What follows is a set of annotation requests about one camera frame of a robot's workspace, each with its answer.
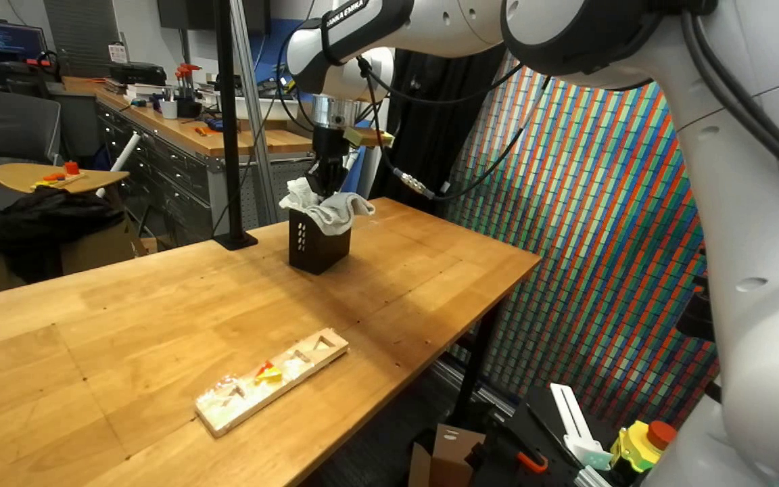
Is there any white cloth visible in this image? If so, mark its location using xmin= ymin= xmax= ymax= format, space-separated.
xmin=275 ymin=174 xmax=379 ymax=238

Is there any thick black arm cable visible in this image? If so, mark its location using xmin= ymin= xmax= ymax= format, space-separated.
xmin=675 ymin=9 xmax=779 ymax=197

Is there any black device with red top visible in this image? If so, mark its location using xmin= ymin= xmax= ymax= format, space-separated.
xmin=174 ymin=61 xmax=205 ymax=123

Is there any yellow red emergency stop button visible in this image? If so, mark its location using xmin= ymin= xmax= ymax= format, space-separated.
xmin=609 ymin=418 xmax=681 ymax=477

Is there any orange handled tool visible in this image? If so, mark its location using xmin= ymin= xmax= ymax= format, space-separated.
xmin=514 ymin=446 xmax=555 ymax=480

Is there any black equipment case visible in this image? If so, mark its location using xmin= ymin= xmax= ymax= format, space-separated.
xmin=106 ymin=61 xmax=169 ymax=90

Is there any black office chair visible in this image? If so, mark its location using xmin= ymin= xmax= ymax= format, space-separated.
xmin=0 ymin=90 xmax=64 ymax=172

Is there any brown cardboard box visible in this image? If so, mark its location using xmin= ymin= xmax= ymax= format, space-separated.
xmin=60 ymin=215 xmax=160 ymax=276
xmin=406 ymin=422 xmax=493 ymax=487

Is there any colourful striped backdrop panel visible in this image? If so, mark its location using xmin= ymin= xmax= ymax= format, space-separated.
xmin=447 ymin=66 xmax=728 ymax=439

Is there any grey slanted metal bar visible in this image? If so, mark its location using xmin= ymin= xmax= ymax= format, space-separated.
xmin=224 ymin=0 xmax=284 ymax=224

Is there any small round wooden table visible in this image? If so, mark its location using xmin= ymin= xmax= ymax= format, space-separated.
xmin=0 ymin=161 xmax=132 ymax=200

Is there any white metal bracket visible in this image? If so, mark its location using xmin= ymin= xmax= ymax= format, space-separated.
xmin=547 ymin=383 xmax=613 ymax=475

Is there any pale wooden puzzle board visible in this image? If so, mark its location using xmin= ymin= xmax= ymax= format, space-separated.
xmin=194 ymin=324 xmax=352 ymax=439

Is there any black pole stand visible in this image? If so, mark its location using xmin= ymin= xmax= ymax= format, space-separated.
xmin=211 ymin=0 xmax=259 ymax=254

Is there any yellow red puzzle piece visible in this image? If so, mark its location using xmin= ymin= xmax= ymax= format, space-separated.
xmin=252 ymin=360 xmax=286 ymax=387

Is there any wooden workbench with grey front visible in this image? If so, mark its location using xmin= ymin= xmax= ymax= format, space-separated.
xmin=63 ymin=76 xmax=318 ymax=250

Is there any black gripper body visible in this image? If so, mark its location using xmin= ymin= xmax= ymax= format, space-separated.
xmin=307 ymin=126 xmax=357 ymax=197

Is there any small red orange toy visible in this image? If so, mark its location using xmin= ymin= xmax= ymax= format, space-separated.
xmin=37 ymin=158 xmax=87 ymax=191

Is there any black perforated box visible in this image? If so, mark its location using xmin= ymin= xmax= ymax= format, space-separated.
xmin=286 ymin=210 xmax=355 ymax=279

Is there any black bag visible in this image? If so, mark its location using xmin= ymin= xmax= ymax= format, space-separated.
xmin=0 ymin=188 xmax=129 ymax=284

